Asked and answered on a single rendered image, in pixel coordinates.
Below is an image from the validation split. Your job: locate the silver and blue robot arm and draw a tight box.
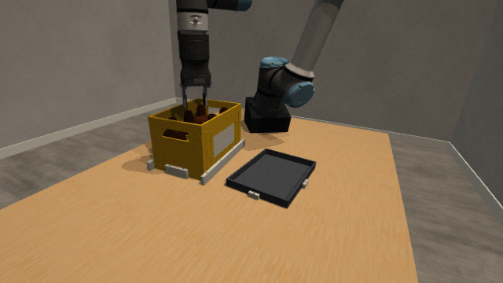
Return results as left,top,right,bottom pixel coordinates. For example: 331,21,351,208
176,0,344,116

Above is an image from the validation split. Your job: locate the yellow crate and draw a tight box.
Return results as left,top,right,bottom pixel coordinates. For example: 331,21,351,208
148,98,241,180

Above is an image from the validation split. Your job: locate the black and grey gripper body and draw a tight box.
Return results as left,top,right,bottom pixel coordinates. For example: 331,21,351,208
177,13,211,86

